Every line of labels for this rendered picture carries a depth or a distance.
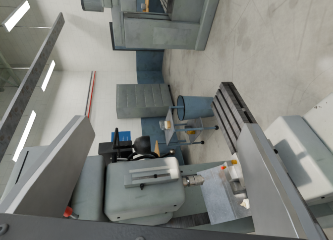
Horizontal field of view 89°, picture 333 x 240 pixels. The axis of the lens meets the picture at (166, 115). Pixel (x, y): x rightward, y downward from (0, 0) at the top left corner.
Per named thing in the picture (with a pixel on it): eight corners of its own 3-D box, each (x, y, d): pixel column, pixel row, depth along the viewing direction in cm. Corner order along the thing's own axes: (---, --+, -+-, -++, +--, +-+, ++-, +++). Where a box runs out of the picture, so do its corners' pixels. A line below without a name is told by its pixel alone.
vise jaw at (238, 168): (242, 151, 83) (235, 152, 82) (256, 183, 74) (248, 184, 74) (236, 156, 88) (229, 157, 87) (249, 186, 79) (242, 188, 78)
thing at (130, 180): (176, 168, 69) (123, 174, 65) (179, 178, 67) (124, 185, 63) (175, 171, 72) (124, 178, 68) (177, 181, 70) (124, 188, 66)
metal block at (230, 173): (238, 165, 85) (227, 166, 84) (243, 177, 81) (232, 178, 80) (233, 168, 89) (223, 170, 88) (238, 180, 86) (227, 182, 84)
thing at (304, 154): (299, 113, 82) (278, 114, 79) (361, 188, 60) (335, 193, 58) (248, 158, 120) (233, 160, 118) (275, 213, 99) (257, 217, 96)
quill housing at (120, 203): (178, 153, 78) (104, 160, 72) (189, 202, 65) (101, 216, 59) (171, 169, 93) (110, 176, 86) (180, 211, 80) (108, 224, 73)
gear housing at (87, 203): (103, 152, 70) (77, 154, 68) (98, 220, 55) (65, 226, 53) (113, 180, 96) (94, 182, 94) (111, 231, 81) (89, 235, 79)
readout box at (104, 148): (132, 138, 113) (98, 141, 109) (132, 150, 107) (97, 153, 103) (133, 152, 128) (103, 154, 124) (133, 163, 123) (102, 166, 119)
